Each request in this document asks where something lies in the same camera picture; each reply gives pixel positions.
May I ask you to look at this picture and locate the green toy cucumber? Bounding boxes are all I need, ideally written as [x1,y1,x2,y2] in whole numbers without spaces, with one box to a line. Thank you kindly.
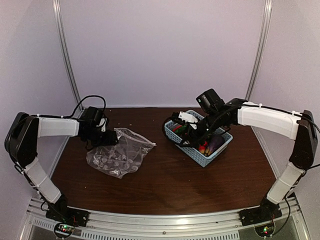
[172,125,188,135]

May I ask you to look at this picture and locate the aluminium frame post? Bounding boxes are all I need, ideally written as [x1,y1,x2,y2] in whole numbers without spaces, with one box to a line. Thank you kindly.
[52,0,83,111]
[245,0,273,100]

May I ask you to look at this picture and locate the front aluminium rail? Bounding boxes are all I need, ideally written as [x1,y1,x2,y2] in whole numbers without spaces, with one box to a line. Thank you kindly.
[18,197,311,240]

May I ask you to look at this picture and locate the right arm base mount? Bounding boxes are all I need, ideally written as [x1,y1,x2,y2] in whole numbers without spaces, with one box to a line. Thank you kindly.
[238,198,282,238]

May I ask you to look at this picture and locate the right aluminium frame post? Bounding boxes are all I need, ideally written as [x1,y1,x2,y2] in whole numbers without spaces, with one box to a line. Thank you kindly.
[245,0,273,100]

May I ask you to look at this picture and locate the left aluminium frame post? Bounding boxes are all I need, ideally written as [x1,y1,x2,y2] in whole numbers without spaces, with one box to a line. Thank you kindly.
[52,0,83,111]

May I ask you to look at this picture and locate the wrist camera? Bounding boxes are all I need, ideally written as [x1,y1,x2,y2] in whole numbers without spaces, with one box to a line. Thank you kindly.
[171,111,199,124]
[97,116,109,132]

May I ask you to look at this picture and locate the black cable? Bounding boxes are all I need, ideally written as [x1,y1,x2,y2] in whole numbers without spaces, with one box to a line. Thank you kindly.
[61,95,107,120]
[161,117,201,148]

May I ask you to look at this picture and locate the clear zip top bag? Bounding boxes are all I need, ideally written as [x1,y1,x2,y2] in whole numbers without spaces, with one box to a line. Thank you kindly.
[86,127,157,179]

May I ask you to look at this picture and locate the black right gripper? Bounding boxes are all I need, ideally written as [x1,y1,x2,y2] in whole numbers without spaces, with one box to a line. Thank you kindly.
[179,110,222,148]

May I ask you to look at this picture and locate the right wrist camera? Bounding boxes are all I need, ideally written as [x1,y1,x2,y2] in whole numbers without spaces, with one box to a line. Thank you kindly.
[171,111,199,124]

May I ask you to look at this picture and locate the left black cable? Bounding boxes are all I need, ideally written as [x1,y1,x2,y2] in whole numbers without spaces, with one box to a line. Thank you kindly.
[61,95,107,120]

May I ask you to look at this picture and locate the right black cable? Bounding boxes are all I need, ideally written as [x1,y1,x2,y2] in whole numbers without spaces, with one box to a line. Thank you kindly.
[161,117,201,148]

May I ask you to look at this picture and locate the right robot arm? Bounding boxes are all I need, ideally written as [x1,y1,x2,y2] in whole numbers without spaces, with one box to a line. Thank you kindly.
[178,88,318,221]

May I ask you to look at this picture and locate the purple toy eggplant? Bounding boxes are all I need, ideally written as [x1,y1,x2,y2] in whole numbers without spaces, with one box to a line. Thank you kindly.
[204,135,225,156]

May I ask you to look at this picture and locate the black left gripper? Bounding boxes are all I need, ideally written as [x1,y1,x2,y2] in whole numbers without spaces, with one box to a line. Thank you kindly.
[84,127,118,147]

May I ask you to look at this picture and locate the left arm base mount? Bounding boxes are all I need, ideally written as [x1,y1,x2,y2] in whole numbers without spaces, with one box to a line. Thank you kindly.
[40,195,90,240]

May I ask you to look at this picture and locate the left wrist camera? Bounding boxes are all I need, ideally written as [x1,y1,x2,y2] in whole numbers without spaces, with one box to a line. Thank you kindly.
[97,116,109,132]

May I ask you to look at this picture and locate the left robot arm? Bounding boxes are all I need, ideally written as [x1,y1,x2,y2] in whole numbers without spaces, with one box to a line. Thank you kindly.
[4,107,119,222]

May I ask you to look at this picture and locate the light blue plastic basket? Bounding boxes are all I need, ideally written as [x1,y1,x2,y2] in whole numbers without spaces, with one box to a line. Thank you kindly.
[162,108,234,167]

